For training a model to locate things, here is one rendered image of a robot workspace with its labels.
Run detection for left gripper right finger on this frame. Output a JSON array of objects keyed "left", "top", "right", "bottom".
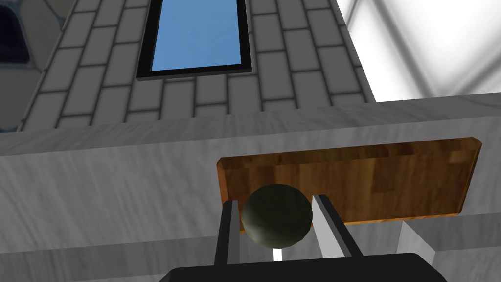
[{"left": 311, "top": 194, "right": 364, "bottom": 259}]

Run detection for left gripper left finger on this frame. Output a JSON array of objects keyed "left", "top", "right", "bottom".
[{"left": 213, "top": 199, "right": 241, "bottom": 266}]

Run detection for dark olive round knob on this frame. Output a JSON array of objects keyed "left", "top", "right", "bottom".
[{"left": 241, "top": 184, "right": 314, "bottom": 250}]

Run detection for brown wooden drawer front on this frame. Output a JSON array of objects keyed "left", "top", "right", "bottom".
[{"left": 216, "top": 137, "right": 483, "bottom": 235}]

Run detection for black framed window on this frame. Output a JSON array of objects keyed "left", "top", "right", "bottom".
[{"left": 136, "top": 0, "right": 253, "bottom": 81}]

